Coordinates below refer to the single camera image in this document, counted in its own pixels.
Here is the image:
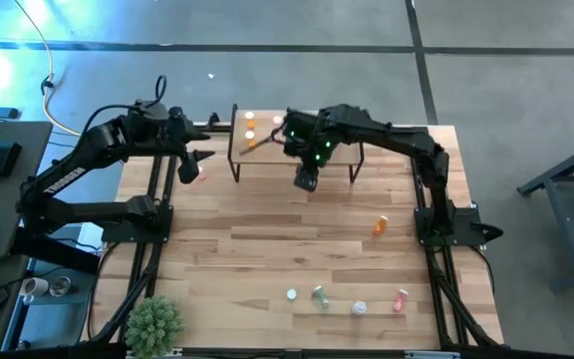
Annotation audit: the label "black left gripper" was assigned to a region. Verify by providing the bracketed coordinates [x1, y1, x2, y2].
[164, 106, 217, 185]

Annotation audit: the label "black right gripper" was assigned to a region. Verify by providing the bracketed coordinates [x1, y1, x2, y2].
[282, 110, 341, 193]

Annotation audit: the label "teal medicine bottle red pill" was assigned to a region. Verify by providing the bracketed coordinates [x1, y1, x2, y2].
[311, 285, 331, 309]

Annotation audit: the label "green artificial plant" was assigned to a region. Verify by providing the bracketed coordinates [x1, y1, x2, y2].
[125, 295, 186, 359]

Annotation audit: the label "metal cup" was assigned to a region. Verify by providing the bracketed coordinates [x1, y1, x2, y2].
[49, 275, 73, 298]

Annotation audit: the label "wooden workbench blue steel legs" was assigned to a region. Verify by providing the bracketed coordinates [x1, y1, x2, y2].
[515, 134, 574, 293]

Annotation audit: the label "wooden shelf black metal frame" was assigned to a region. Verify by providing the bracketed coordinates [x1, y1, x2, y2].
[227, 103, 367, 184]

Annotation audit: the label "black aluminium table frame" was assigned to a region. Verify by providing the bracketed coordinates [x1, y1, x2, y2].
[80, 119, 505, 359]

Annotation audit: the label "yellow cable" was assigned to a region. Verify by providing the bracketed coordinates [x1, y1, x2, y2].
[14, 0, 83, 137]

